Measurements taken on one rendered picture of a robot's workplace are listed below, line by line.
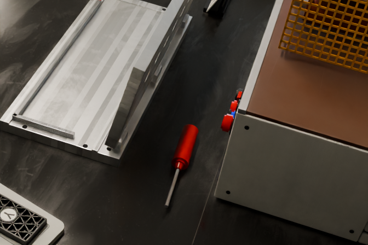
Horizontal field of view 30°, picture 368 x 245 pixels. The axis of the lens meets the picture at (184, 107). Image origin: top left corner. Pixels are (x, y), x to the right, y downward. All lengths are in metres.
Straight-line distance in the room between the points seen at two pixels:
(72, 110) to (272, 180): 0.36
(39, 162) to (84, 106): 0.13
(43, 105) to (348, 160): 0.51
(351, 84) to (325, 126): 0.11
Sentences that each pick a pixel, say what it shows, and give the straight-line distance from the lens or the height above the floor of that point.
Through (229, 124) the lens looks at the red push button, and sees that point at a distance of 1.05.
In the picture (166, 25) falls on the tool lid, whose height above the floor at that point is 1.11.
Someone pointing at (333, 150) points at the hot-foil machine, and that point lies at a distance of 0.97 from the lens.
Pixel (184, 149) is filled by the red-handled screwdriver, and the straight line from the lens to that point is 1.12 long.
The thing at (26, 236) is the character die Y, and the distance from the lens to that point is 1.00.
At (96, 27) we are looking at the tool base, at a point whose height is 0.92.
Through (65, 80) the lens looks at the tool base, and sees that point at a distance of 1.23.
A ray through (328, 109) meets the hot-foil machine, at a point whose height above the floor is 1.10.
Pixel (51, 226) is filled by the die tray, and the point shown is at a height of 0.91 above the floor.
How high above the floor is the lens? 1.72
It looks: 42 degrees down
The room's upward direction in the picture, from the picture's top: 11 degrees clockwise
